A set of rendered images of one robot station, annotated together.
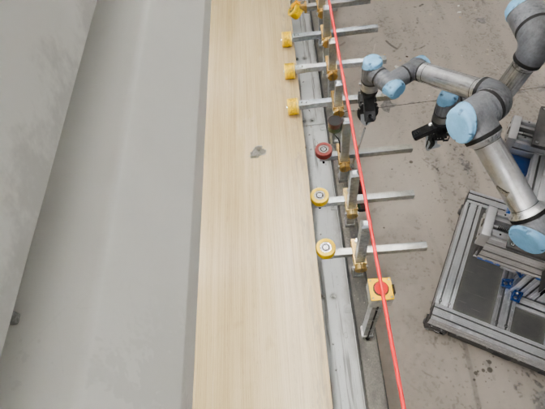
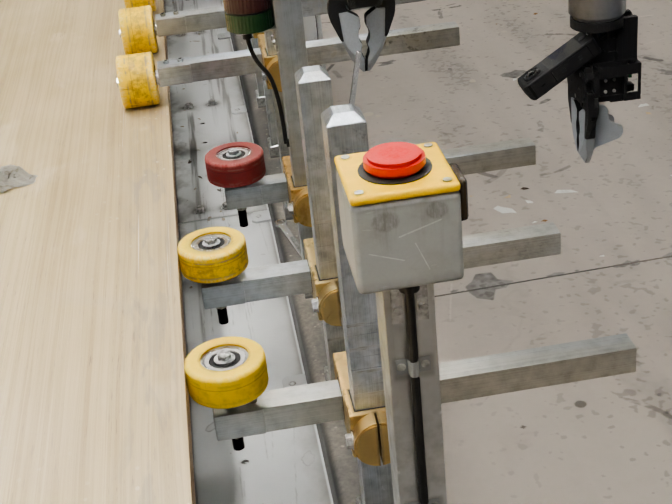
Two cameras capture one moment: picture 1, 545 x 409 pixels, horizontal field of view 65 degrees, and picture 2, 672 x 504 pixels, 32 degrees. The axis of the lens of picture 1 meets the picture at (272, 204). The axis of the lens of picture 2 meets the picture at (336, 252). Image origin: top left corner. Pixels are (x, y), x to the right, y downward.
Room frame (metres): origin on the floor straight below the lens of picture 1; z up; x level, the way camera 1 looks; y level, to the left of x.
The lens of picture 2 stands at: (-0.25, -0.08, 1.54)
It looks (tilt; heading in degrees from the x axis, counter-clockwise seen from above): 28 degrees down; 347
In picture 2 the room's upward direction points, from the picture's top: 6 degrees counter-clockwise
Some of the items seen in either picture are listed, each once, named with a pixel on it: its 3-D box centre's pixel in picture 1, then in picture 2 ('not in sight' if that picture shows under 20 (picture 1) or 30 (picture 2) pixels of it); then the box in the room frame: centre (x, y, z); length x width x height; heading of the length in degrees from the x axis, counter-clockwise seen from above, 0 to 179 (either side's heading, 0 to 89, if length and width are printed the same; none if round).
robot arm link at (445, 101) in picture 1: (446, 102); not in sight; (1.16, -0.79, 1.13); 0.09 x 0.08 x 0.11; 82
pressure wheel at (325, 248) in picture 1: (325, 252); (231, 401); (0.73, -0.18, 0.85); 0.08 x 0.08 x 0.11
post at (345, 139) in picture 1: (344, 154); (304, 160); (1.17, -0.37, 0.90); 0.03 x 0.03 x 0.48; 83
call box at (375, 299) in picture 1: (379, 292); (398, 221); (0.41, -0.27, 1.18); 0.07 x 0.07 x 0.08; 83
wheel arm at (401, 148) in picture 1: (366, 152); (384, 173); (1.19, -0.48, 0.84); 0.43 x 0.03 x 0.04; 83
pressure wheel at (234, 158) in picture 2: (323, 155); (238, 188); (1.22, -0.28, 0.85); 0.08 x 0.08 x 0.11
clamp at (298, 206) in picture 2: (342, 157); (304, 189); (1.19, -0.37, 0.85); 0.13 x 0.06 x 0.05; 173
